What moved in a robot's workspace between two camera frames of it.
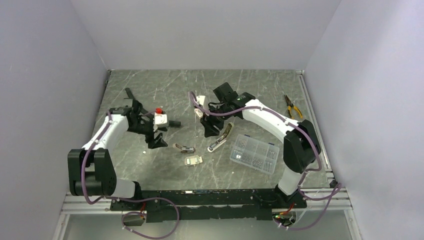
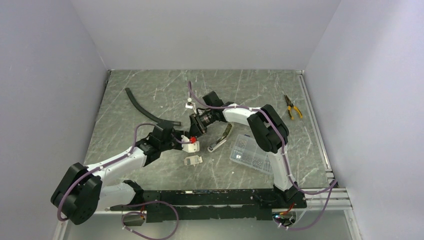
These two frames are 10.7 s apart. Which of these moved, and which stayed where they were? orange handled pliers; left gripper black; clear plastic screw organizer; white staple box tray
Moved: left gripper black
Stayed: white staple box tray; orange handled pliers; clear plastic screw organizer
